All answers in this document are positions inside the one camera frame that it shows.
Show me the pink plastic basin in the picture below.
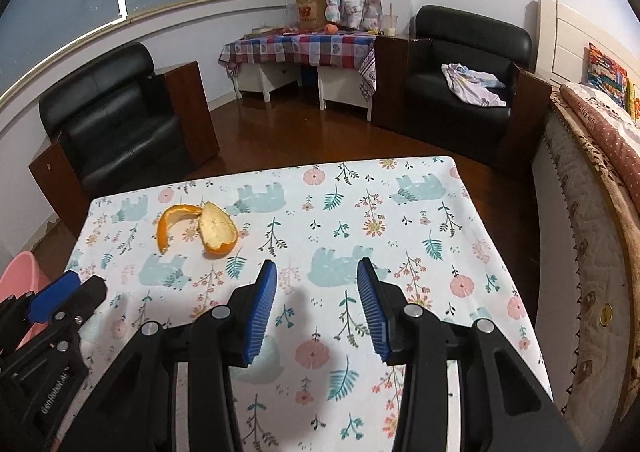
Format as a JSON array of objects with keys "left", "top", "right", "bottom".
[{"left": 0, "top": 252, "right": 51, "bottom": 350}]

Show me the cream wooden headboard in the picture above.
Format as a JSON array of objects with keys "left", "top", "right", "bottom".
[{"left": 536, "top": 0, "right": 640, "bottom": 88}]

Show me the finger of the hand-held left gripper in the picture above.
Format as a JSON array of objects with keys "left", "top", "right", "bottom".
[
  {"left": 5, "top": 276, "right": 108, "bottom": 375},
  {"left": 0, "top": 271, "right": 82, "bottom": 358}
]

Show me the cupped orange peel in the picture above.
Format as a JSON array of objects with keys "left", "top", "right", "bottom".
[{"left": 198, "top": 201, "right": 239, "bottom": 258}]

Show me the quilted mattress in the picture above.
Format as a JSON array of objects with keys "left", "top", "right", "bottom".
[{"left": 531, "top": 107, "right": 633, "bottom": 452}]

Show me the floral bear printed tablecloth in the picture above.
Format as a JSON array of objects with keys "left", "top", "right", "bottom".
[{"left": 64, "top": 155, "right": 555, "bottom": 452}]

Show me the pale printed cloth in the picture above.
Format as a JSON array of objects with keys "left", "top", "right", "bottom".
[{"left": 441, "top": 62, "right": 507, "bottom": 107}]

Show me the checked tablecloth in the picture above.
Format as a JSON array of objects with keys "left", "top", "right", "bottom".
[{"left": 218, "top": 31, "right": 377, "bottom": 100}]

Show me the brown floral blanket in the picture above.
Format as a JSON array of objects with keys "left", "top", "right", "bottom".
[{"left": 547, "top": 87, "right": 640, "bottom": 452}]

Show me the brown paper bag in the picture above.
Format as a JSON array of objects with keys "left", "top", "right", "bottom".
[{"left": 294, "top": 0, "right": 331, "bottom": 30}]

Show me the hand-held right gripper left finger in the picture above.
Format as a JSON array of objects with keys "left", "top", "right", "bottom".
[{"left": 67, "top": 259, "right": 278, "bottom": 452}]

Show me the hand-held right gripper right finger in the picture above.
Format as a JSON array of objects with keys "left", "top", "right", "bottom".
[{"left": 356, "top": 257, "right": 583, "bottom": 452}]

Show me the black leather armchair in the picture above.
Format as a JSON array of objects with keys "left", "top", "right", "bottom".
[
  {"left": 372, "top": 5, "right": 553, "bottom": 168},
  {"left": 28, "top": 42, "right": 221, "bottom": 233}
]

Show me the curved orange peel strip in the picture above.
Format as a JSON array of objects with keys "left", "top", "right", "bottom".
[{"left": 156, "top": 203, "right": 205, "bottom": 254}]

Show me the pink dotted duvet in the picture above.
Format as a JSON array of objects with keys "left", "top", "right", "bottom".
[{"left": 559, "top": 82, "right": 640, "bottom": 193}]

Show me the colourful patterned pillow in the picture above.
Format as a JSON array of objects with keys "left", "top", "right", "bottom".
[{"left": 586, "top": 43, "right": 640, "bottom": 123}]

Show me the white side table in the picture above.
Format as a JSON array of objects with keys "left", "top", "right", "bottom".
[{"left": 235, "top": 63, "right": 373, "bottom": 122}]

